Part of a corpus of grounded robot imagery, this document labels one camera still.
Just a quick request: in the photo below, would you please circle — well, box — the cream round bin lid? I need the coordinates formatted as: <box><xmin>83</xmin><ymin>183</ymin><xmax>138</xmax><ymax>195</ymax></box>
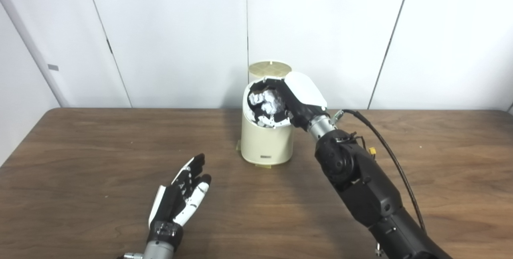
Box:
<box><xmin>248</xmin><ymin>61</ymin><xmax>292</xmax><ymax>84</ymax></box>

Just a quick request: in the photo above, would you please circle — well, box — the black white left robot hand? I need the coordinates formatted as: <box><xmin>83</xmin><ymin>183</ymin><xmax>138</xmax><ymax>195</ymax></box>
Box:
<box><xmin>147</xmin><ymin>154</ymin><xmax>212</xmax><ymax>247</ymax></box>

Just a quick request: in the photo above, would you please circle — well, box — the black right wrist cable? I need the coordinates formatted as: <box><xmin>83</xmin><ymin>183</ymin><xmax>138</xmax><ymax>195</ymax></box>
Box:
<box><xmin>335</xmin><ymin>109</ymin><xmax>426</xmax><ymax>231</ymax></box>

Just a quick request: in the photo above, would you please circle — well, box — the white paper ball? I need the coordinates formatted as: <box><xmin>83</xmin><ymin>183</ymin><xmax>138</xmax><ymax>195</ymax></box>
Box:
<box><xmin>248</xmin><ymin>89</ymin><xmax>286</xmax><ymax>126</ymax></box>

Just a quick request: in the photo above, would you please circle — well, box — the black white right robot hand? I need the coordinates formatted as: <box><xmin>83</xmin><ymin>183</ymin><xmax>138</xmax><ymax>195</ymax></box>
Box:
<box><xmin>250</xmin><ymin>72</ymin><xmax>328</xmax><ymax>131</ymax></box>

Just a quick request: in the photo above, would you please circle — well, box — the cream-colored trash bin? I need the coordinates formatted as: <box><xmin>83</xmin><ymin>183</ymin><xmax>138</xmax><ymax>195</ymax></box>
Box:
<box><xmin>240</xmin><ymin>75</ymin><xmax>295</xmax><ymax>166</ymax></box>

